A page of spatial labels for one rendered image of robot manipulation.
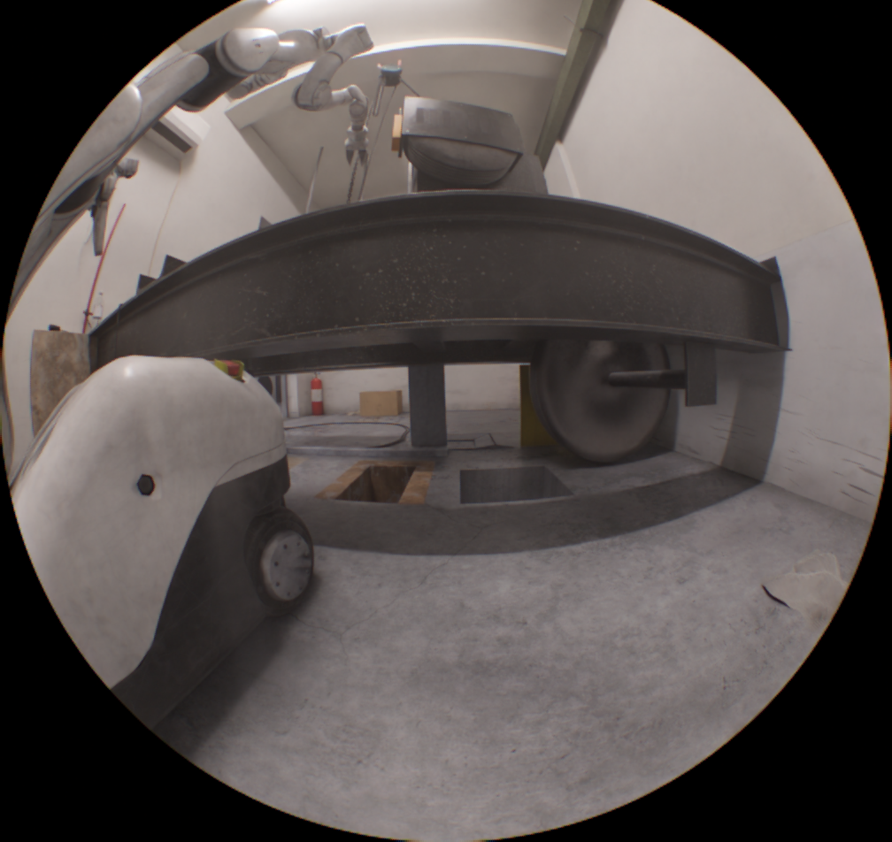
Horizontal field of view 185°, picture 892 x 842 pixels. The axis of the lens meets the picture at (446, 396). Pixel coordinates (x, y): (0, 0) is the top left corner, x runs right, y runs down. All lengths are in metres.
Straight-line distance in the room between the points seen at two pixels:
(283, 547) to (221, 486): 0.14
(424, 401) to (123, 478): 1.36
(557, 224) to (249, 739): 0.87
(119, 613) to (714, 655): 0.58
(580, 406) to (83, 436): 1.10
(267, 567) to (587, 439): 0.99
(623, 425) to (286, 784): 1.21
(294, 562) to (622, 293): 0.72
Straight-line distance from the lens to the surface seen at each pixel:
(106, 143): 0.51
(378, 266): 0.53
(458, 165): 1.03
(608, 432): 1.09
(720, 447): 1.23
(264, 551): 0.39
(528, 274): 0.52
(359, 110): 1.25
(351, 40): 1.11
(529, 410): 1.39
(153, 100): 0.66
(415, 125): 1.16
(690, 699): 0.41
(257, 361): 1.67
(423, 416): 1.46
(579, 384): 1.01
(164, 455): 0.26
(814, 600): 0.62
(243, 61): 0.82
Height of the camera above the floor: 0.33
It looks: 3 degrees down
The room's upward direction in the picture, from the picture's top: 2 degrees counter-clockwise
